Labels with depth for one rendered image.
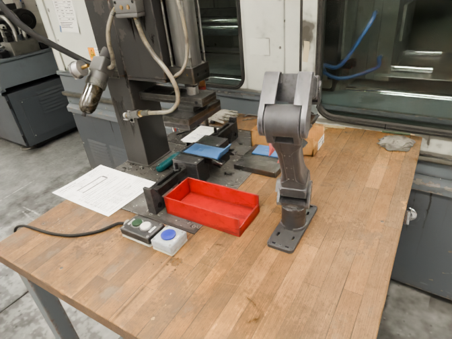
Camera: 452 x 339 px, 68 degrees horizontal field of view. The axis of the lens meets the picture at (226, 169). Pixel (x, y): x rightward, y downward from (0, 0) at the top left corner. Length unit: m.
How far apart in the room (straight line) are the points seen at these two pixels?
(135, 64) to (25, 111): 3.05
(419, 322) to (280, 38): 1.46
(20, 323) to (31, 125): 2.41
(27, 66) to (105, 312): 3.51
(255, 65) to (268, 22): 0.21
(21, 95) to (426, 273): 3.77
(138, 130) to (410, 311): 1.53
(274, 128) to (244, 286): 0.36
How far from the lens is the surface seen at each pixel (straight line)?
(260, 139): 1.31
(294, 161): 0.73
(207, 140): 1.23
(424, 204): 1.67
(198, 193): 1.08
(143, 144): 1.26
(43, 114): 4.21
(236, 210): 0.99
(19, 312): 2.32
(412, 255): 1.84
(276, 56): 1.63
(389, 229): 0.97
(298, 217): 0.88
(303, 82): 0.65
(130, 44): 1.13
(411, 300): 2.04
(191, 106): 1.07
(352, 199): 1.05
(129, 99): 1.21
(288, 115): 0.63
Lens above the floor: 1.51
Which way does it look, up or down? 30 degrees down
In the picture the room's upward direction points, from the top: 6 degrees counter-clockwise
